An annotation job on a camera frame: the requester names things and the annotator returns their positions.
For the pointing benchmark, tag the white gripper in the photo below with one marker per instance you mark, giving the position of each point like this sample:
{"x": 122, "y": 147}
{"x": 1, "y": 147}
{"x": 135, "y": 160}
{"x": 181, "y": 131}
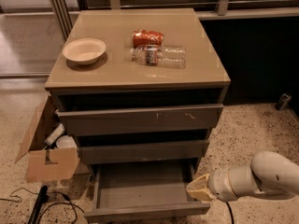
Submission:
{"x": 219, "y": 182}

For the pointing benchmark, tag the grey bottom drawer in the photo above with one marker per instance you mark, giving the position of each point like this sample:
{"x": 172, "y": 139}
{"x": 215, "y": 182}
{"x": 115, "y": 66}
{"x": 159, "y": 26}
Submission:
{"x": 143, "y": 190}

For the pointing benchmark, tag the grey drawer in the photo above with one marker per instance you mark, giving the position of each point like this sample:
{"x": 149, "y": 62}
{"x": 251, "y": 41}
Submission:
{"x": 132, "y": 147}
{"x": 140, "y": 112}
{"x": 143, "y": 190}

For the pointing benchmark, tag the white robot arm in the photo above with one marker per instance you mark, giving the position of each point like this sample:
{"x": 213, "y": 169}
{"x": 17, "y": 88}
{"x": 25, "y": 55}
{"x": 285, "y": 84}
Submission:
{"x": 269, "y": 176}

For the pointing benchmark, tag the grey top drawer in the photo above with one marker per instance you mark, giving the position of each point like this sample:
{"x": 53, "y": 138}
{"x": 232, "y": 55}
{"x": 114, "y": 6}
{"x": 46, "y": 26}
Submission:
{"x": 140, "y": 112}

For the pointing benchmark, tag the grey middle drawer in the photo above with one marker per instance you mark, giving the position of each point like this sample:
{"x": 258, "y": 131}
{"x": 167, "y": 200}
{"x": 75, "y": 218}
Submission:
{"x": 132, "y": 147}

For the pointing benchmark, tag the grey drawer cabinet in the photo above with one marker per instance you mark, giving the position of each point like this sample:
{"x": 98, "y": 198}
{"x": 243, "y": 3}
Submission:
{"x": 115, "y": 71}

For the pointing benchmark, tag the small black device on floor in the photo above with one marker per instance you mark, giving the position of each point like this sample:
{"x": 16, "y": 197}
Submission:
{"x": 283, "y": 101}

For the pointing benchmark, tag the clear plastic water bottle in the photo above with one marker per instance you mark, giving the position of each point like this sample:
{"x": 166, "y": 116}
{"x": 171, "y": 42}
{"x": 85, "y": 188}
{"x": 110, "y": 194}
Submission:
{"x": 165, "y": 56}

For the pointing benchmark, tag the white cup in box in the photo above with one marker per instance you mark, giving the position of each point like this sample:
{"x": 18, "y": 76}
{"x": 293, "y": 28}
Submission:
{"x": 65, "y": 142}

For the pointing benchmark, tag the bottle in cardboard box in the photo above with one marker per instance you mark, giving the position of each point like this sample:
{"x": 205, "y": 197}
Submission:
{"x": 55, "y": 134}

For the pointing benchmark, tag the brown cardboard box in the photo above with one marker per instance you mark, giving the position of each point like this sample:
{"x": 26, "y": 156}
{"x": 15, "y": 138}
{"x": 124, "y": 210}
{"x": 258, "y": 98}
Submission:
{"x": 46, "y": 164}

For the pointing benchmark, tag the black power strip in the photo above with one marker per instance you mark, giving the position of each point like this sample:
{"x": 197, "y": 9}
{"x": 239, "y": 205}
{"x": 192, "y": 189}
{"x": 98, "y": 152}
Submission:
{"x": 42, "y": 197}

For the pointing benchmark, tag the orange soda can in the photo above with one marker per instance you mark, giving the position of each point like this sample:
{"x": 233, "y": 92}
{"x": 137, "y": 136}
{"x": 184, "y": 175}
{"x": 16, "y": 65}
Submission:
{"x": 146, "y": 37}

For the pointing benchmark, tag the beige paper bowl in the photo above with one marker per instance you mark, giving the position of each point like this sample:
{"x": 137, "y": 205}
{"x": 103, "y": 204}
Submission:
{"x": 84, "y": 51}

